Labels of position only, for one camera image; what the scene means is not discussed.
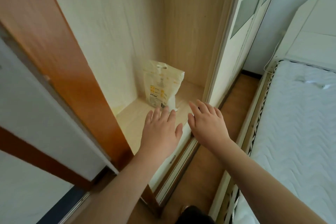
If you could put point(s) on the person's right forearm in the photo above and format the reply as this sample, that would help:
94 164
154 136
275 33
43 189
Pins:
267 187

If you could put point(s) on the white cat litter bag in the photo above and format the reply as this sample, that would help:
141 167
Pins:
162 84

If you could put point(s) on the small white crumpled wrapper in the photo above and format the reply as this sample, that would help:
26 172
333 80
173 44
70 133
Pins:
312 82

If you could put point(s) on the person's left hand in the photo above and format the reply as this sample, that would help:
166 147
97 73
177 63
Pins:
160 134

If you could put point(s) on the person's right hand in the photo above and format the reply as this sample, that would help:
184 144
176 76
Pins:
210 126

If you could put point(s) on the person's left forearm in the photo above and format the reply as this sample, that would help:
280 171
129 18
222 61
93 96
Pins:
123 192

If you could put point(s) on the white quilted mattress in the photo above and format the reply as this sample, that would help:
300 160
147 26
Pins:
302 126

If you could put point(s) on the wooden wardrobe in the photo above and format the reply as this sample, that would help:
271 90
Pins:
118 34

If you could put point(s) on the dark baseboard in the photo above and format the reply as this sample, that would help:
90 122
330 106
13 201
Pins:
252 73

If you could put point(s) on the black trousers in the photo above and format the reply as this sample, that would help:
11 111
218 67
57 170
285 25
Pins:
194 216

